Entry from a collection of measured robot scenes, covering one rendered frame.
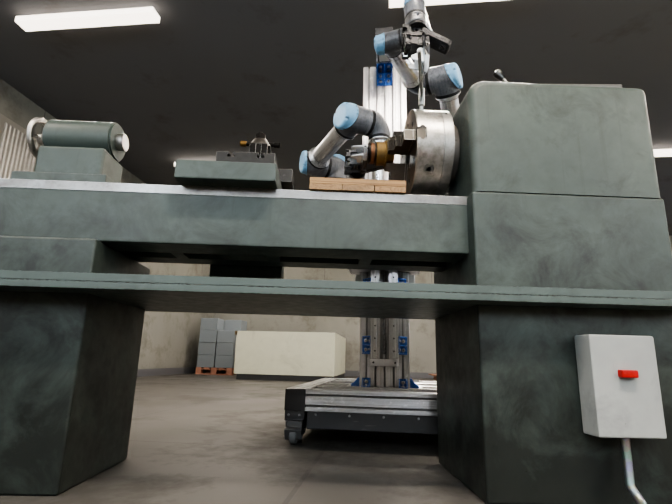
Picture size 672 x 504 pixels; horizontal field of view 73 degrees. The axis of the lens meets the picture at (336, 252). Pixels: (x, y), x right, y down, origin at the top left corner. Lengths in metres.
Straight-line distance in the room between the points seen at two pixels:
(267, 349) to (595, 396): 6.44
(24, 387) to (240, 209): 0.75
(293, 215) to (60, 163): 0.80
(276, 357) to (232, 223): 6.13
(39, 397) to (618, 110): 1.91
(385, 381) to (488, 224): 1.15
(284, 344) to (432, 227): 6.15
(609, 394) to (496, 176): 0.67
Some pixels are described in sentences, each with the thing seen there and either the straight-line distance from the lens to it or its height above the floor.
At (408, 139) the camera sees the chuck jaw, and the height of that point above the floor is 1.07.
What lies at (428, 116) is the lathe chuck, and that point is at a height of 1.16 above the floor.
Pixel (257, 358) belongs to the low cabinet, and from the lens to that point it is 7.53.
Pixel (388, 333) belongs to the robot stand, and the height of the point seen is 0.49.
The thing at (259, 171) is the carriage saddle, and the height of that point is 0.89.
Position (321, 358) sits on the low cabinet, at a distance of 7.32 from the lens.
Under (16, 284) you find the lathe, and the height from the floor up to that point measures 0.52.
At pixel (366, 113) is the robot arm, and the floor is 1.38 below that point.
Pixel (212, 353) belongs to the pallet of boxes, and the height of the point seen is 0.40.
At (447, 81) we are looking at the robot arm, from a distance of 2.18.
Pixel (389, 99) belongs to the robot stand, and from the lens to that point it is 2.73.
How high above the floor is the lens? 0.36
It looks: 13 degrees up
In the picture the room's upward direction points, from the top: 1 degrees clockwise
